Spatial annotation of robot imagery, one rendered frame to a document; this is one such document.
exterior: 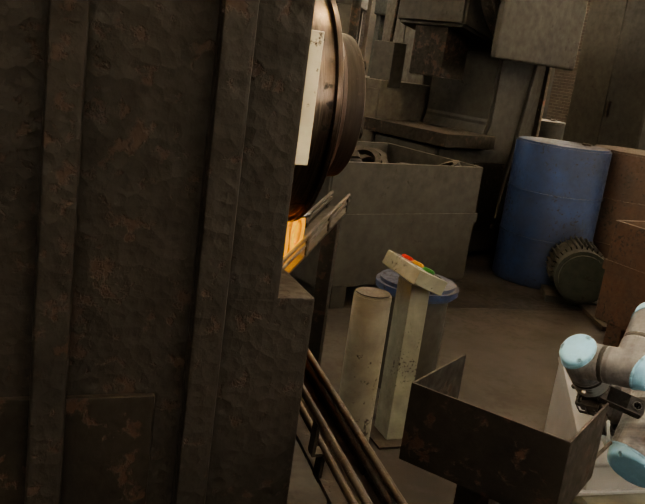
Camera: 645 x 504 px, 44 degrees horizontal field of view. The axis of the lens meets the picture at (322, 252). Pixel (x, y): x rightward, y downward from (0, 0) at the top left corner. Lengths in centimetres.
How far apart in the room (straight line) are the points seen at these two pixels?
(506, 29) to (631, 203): 132
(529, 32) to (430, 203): 146
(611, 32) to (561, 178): 204
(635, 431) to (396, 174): 215
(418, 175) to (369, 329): 174
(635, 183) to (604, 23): 190
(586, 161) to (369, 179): 157
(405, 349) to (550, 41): 314
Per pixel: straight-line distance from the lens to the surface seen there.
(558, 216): 494
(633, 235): 407
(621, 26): 662
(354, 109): 147
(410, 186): 404
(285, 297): 113
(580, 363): 199
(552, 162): 490
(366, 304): 242
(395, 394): 264
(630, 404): 217
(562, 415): 244
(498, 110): 548
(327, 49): 138
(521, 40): 509
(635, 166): 521
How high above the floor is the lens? 121
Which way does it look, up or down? 14 degrees down
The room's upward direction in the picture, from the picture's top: 8 degrees clockwise
